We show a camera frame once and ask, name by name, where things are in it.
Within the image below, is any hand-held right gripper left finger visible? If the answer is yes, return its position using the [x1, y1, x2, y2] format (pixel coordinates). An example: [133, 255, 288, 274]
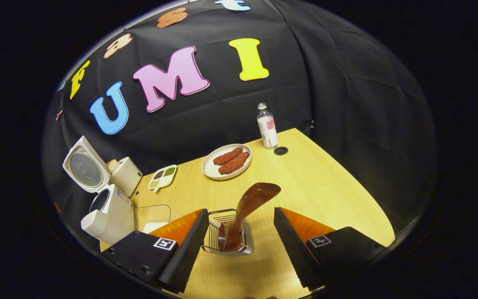
[101, 208, 210, 294]

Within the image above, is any white toaster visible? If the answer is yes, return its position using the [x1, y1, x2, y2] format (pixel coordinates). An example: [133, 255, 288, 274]
[107, 157, 143, 198]

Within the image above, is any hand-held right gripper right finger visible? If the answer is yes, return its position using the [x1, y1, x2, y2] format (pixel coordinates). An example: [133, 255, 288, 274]
[273, 207, 387, 291]

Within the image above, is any clear plastic container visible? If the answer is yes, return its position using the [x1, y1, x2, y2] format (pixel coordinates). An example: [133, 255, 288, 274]
[131, 204, 173, 235]

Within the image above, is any white round plate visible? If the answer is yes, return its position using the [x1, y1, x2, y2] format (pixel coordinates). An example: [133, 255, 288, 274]
[202, 144, 252, 181]

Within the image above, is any clear bottle with pink label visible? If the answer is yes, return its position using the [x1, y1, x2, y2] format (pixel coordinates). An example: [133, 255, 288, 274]
[257, 103, 278, 149]

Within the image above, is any red meat piece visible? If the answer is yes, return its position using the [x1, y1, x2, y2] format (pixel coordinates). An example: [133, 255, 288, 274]
[213, 147, 244, 166]
[218, 152, 250, 175]

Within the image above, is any brown wooden spoon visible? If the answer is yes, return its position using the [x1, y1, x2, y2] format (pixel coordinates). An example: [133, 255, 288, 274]
[218, 182, 282, 252]

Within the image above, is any white rice cooker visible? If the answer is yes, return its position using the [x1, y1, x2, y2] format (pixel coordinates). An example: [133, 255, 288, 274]
[62, 135, 136, 246]

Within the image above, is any white divided grain dish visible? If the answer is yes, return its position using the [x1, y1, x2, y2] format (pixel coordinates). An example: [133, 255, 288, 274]
[148, 164, 178, 193]

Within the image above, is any metal wire chopstick holder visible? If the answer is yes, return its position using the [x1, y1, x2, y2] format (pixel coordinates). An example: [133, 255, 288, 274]
[201, 208, 255, 256]

